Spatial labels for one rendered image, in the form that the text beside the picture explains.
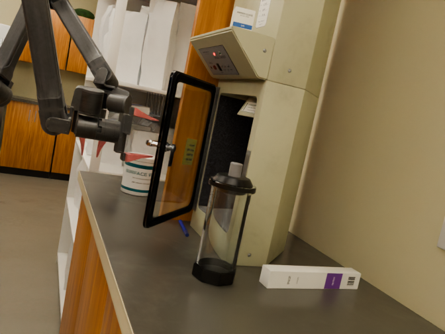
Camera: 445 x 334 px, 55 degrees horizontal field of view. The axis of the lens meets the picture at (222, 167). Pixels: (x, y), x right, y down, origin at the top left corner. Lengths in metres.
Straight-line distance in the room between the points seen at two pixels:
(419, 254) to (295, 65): 0.57
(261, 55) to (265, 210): 0.38
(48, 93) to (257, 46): 0.50
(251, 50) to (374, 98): 0.50
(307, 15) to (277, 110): 0.24
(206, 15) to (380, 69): 0.56
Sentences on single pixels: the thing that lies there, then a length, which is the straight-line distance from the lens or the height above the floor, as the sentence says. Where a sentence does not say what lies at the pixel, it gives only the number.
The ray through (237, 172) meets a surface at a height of 1.19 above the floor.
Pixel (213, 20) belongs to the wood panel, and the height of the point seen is 1.58.
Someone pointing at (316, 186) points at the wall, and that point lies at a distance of 1.55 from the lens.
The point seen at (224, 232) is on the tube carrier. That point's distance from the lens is 0.94.
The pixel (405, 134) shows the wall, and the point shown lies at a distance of 1.28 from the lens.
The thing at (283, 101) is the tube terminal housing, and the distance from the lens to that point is 1.08.
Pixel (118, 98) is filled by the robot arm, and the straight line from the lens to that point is 1.35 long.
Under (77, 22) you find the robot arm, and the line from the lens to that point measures 1.55.
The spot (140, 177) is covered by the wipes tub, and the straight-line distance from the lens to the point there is 1.65.
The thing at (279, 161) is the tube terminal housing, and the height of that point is 1.22.
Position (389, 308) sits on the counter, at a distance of 1.15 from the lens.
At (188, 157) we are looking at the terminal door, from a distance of 1.24.
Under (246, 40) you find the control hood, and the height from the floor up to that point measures 1.49.
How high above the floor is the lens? 1.31
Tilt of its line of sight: 7 degrees down
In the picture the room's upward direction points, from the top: 12 degrees clockwise
